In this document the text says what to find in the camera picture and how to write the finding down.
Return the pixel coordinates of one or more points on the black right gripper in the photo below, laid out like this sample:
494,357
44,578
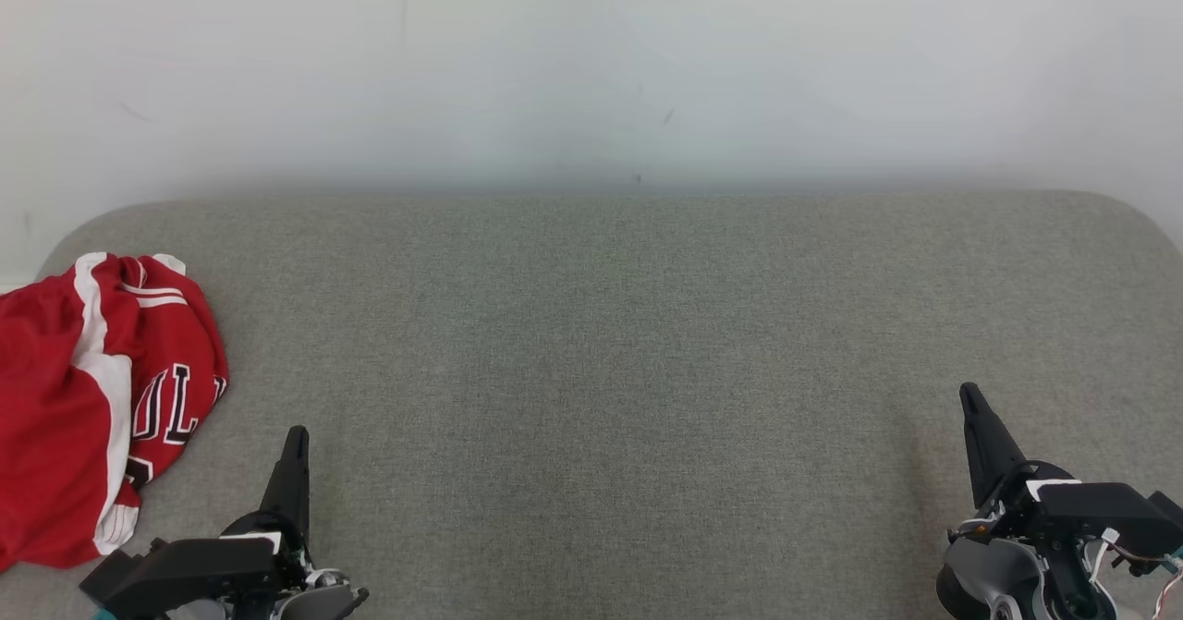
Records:
1049,546

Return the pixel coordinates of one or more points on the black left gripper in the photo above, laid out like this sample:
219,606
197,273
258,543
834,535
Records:
294,551

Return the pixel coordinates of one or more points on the red jersey with black lettering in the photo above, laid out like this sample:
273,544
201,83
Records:
176,343

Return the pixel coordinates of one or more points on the red shorts with white stripe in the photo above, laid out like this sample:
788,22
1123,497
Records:
46,417

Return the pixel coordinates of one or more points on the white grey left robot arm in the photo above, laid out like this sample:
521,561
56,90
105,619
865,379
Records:
323,601

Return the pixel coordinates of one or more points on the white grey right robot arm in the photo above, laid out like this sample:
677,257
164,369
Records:
984,578

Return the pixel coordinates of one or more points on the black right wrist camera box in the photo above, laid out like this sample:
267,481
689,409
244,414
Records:
1109,509

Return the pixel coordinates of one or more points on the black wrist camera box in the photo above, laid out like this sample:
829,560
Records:
176,569
1109,509

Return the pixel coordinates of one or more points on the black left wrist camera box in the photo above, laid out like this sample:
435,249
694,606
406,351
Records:
176,569

